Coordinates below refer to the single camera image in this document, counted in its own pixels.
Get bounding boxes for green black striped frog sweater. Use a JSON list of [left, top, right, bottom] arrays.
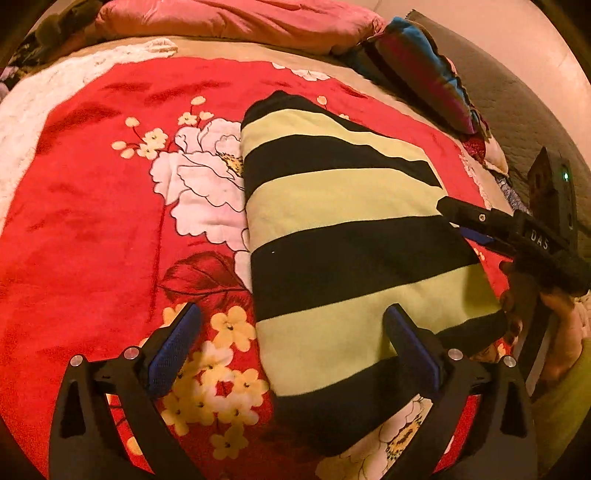
[[242, 91, 507, 456]]

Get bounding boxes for green fleece sleeve forearm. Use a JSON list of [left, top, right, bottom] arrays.
[[530, 290, 591, 476]]

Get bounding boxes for right hand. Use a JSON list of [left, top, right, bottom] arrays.
[[499, 261, 590, 389]]

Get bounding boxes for grey quilted headboard cushion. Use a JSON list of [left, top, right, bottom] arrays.
[[407, 10, 590, 226]]

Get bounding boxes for colourful striped pillow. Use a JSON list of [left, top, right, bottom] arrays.
[[342, 17, 489, 137]]

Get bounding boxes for red floral blanket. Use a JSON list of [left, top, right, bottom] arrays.
[[1, 58, 461, 479]]

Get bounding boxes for pink quilt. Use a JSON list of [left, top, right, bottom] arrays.
[[95, 1, 386, 55]]

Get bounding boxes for peach plaid fluffy bedspread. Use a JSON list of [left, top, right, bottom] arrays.
[[0, 36, 417, 222]]

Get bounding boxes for brown plush toy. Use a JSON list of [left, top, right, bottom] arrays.
[[34, 0, 104, 48]]

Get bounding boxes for black camera box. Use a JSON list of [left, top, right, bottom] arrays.
[[527, 147, 577, 250]]

